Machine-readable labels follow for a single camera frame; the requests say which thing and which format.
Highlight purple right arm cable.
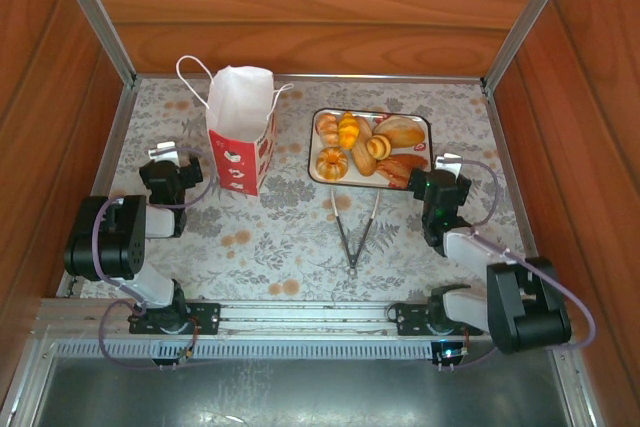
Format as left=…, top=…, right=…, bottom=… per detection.
left=437, top=158, right=598, bottom=373

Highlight orange yellow fake croissant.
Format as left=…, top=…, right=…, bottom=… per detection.
left=338, top=111, right=361, bottom=150

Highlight shiny metal sheet panel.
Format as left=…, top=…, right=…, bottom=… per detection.
left=34, top=341, right=571, bottom=427

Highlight floral patterned tablecloth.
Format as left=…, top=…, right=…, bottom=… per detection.
left=62, top=77, right=544, bottom=303

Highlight aluminium mounting rail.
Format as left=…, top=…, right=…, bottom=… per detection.
left=29, top=298, right=574, bottom=341

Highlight aluminium side edge strip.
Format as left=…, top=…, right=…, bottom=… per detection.
left=482, top=86, right=551, bottom=301
left=57, top=84, right=137, bottom=298

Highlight white strawberry print tray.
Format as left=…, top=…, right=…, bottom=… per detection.
left=307, top=107, right=433, bottom=190

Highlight grey slotted cable duct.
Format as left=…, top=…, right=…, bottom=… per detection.
left=52, top=339, right=436, bottom=361

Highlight circuit board with green light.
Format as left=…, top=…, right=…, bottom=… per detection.
left=432, top=341, right=471, bottom=366

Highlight red and white paper bag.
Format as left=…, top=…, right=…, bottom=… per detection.
left=175, top=55, right=295, bottom=197

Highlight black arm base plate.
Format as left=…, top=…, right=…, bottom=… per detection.
left=387, top=301, right=486, bottom=338
left=128, top=301, right=222, bottom=337

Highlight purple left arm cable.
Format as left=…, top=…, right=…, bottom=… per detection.
left=91, top=146, right=219, bottom=373

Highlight small swirl fake bun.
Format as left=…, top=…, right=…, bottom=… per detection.
left=366, top=133, right=393, bottom=161

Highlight orange ring fake cake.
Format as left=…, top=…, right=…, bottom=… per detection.
left=315, top=146, right=348, bottom=182

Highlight metal tongs with white tips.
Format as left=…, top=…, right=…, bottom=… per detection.
left=329, top=188, right=381, bottom=278

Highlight pale twisted fake croissant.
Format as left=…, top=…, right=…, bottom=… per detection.
left=318, top=112, right=341, bottom=147

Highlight aluminium rear edge strip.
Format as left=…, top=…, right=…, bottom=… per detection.
left=134, top=72, right=486, bottom=85

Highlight aluminium frame post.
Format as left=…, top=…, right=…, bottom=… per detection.
left=482, top=0, right=581, bottom=92
left=48, top=0, right=137, bottom=89

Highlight brown fake pastry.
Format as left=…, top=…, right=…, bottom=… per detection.
left=375, top=153, right=430, bottom=188

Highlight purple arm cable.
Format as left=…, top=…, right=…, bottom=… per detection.
left=437, top=158, right=598, bottom=373
left=91, top=146, right=219, bottom=373

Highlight large round brown fake bun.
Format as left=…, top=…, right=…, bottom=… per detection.
left=373, top=115, right=426, bottom=148

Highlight long tan fake roll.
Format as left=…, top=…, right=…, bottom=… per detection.
left=351, top=116, right=377, bottom=177

